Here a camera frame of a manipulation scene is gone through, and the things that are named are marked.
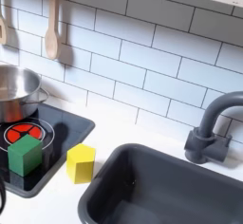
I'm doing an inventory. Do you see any yellow pentagon block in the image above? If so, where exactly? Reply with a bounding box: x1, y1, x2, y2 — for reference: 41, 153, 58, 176
65, 142, 97, 185

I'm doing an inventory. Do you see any steel pot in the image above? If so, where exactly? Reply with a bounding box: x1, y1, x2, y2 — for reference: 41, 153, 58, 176
0, 64, 50, 124

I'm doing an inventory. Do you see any grey sink basin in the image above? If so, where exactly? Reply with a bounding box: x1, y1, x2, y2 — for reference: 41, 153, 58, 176
77, 142, 243, 224

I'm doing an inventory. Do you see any wooden spoon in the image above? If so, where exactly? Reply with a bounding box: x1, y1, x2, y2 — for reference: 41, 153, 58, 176
44, 0, 62, 61

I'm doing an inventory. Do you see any black stove top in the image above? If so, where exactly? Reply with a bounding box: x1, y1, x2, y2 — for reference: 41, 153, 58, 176
0, 103, 96, 199

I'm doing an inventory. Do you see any green cube block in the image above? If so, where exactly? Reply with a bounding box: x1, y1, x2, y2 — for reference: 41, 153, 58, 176
7, 134, 44, 177

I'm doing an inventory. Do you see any wooden slotted spatula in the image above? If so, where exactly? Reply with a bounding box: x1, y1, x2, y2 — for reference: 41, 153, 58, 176
0, 3, 8, 46

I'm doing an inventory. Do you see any grey tap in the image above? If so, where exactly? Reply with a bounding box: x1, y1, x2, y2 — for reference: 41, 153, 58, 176
183, 90, 243, 165

